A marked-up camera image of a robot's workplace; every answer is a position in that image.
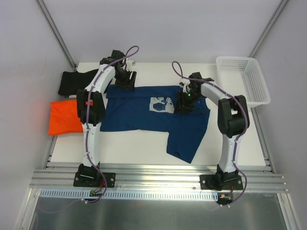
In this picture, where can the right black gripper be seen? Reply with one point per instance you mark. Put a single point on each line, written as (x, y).
(181, 103)

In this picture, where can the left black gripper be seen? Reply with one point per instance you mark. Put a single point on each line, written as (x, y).
(128, 80)

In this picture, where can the blue t shirt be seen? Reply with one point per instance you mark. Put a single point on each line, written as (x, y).
(152, 108)

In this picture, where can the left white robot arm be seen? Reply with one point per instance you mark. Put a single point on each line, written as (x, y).
(91, 108)

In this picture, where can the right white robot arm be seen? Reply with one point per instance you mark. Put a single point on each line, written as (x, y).
(232, 118)

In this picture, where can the black folded t shirt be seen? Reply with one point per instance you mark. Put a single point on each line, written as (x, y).
(71, 82)

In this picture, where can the white plastic basket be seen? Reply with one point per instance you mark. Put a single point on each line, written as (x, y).
(243, 76)

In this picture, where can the orange folded t shirt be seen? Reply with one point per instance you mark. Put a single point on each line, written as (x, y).
(64, 118)

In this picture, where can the left corner aluminium profile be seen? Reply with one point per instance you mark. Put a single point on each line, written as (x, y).
(55, 31)

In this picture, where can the corner aluminium profile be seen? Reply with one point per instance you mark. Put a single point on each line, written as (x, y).
(55, 31)
(268, 27)

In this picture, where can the right corner aluminium profile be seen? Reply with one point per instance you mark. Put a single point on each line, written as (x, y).
(268, 27)

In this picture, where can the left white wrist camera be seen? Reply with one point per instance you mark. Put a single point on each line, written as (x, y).
(129, 64)

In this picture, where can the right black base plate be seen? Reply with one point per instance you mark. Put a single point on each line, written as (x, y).
(210, 182)

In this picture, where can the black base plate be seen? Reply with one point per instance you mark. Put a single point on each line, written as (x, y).
(93, 182)
(210, 182)

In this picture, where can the aluminium mounting rail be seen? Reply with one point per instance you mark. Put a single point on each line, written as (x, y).
(158, 177)

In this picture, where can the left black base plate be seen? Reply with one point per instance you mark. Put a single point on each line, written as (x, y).
(93, 182)

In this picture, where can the white slotted cable duct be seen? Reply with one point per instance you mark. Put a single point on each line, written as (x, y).
(128, 194)

